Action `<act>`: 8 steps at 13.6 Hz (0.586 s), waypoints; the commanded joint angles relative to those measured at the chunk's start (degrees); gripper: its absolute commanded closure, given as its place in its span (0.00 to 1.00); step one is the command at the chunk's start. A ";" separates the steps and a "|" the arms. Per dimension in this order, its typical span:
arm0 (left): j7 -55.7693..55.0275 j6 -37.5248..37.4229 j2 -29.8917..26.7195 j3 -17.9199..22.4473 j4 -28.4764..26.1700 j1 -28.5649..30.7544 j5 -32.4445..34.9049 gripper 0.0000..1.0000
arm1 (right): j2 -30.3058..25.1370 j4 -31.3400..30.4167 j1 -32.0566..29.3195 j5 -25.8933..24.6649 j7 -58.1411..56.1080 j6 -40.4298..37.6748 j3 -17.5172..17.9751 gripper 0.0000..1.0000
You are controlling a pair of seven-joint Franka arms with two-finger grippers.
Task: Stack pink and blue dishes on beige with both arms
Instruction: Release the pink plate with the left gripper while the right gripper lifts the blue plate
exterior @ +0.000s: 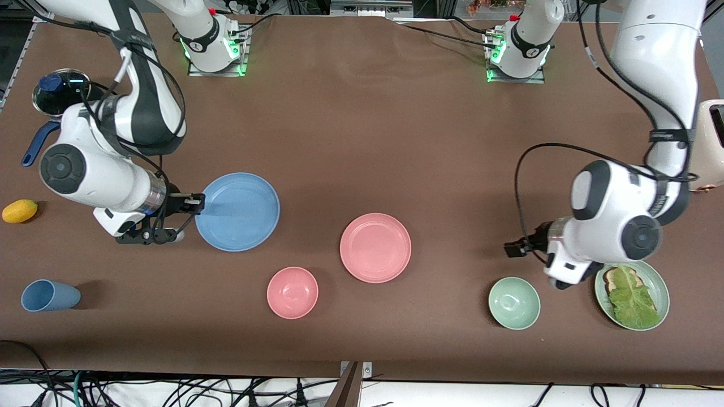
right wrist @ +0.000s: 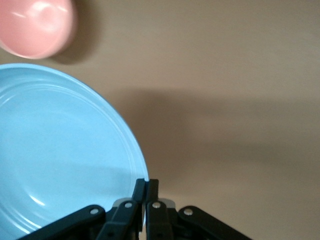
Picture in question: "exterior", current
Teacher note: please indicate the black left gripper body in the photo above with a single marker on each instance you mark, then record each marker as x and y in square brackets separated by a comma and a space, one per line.
[537, 237]

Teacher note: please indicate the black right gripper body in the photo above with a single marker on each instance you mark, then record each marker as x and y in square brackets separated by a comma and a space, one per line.
[174, 200]

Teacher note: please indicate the blue plate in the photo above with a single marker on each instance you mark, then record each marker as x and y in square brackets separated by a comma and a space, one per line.
[237, 215]

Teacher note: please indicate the pink plate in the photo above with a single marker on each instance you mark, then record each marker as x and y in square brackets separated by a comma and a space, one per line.
[375, 247]

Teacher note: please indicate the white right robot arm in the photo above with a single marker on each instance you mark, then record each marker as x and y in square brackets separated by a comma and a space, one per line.
[85, 175]

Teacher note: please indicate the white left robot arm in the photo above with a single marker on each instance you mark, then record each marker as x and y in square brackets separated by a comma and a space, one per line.
[605, 226]

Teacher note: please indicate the green bowl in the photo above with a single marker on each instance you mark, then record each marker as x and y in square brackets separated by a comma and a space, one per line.
[514, 303]

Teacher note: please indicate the toasted bread slice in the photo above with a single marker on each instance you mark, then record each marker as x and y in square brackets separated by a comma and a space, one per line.
[610, 277]

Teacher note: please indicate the green lettuce leaf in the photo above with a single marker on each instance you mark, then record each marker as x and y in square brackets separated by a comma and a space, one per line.
[633, 299]

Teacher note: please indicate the green plate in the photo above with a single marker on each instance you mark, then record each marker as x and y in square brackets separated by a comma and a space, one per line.
[660, 294]

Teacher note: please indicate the pink bowl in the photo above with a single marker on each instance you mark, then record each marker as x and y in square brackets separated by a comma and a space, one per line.
[292, 293]

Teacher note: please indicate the yellow lemon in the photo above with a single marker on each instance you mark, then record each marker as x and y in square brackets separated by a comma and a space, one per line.
[20, 211]

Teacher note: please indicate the blue cup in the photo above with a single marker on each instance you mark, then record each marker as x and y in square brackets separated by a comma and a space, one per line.
[51, 295]

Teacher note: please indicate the glass lid with blue knob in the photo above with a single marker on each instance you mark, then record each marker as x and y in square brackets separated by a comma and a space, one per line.
[56, 99]

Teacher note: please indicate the brown table cloth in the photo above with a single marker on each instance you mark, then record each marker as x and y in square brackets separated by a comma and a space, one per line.
[362, 141]

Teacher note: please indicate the white tray at left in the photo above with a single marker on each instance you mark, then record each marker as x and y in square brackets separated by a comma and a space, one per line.
[711, 152]

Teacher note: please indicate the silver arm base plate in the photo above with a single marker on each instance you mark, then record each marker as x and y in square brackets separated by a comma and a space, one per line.
[537, 79]
[195, 72]

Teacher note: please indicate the small metal bracket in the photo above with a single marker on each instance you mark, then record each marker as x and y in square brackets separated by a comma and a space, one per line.
[367, 370]

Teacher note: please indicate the brown wooden post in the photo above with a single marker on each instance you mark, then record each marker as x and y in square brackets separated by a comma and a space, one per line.
[348, 390]

